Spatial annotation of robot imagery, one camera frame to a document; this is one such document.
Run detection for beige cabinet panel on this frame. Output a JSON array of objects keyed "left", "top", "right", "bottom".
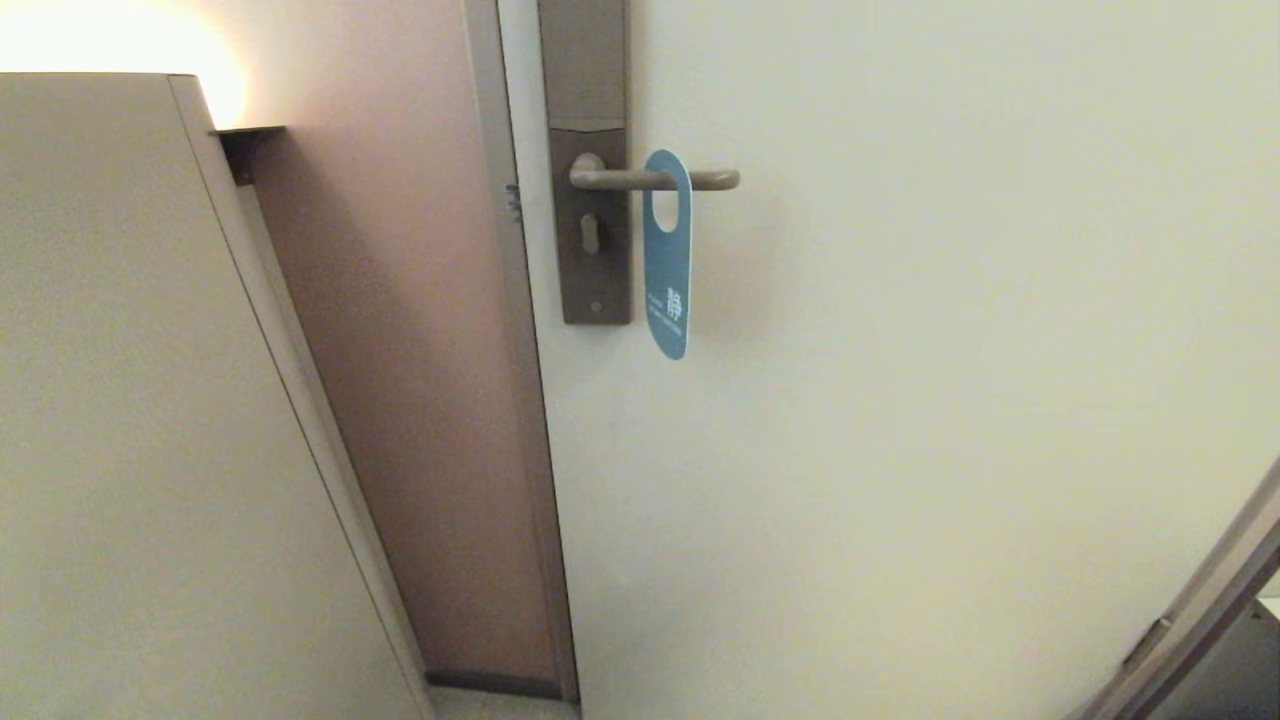
[{"left": 0, "top": 72, "right": 433, "bottom": 720}]

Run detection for blue do-not-disturb door hanger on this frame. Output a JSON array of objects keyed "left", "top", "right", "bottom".
[{"left": 643, "top": 149, "right": 694, "bottom": 361}]

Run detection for beige metal door handle lever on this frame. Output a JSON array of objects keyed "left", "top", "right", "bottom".
[{"left": 569, "top": 152, "right": 742, "bottom": 193}]

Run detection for white door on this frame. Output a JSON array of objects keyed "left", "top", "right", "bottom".
[{"left": 497, "top": 0, "right": 1280, "bottom": 720}]

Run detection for grey-brown metal lock plate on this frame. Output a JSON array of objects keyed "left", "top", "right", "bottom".
[{"left": 538, "top": 0, "right": 634, "bottom": 327}]

